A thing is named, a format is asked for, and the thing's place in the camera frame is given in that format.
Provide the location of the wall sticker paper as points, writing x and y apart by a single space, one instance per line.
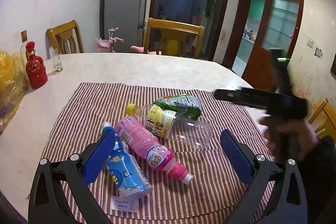
318 53

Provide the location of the grey refrigerator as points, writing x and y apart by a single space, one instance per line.
129 17

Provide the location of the blue label plastic bottle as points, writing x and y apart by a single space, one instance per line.
125 171

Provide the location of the small white paper label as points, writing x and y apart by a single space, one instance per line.
121 204

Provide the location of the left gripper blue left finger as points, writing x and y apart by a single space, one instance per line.
48 202

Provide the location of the pink child bicycle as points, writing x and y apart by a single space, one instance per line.
107 45

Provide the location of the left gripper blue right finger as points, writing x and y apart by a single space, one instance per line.
287 202

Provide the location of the clear yellow cap bottle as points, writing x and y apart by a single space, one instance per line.
168 125

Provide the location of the pink plastic bottle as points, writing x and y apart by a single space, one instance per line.
158 156

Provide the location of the wooden chair middle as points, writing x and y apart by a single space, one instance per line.
174 36

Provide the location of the red white striped cloth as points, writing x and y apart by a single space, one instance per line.
215 190

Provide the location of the white light switch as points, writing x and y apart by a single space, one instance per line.
310 43

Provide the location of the wooden chair left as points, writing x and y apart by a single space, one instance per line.
66 38

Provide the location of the yellow plastic bag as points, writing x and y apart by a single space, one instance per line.
13 86

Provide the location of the green snack bag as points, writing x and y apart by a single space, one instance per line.
185 105

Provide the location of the clear glass liquor bottle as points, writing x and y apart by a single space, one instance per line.
23 46

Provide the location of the wooden chair right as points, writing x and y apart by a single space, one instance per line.
323 120

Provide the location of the wooden chair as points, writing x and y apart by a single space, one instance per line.
323 120
174 36
66 38

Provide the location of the person's right hand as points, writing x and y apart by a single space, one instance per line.
291 139

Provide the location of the red ceramic liquor bottle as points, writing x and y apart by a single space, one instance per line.
35 67

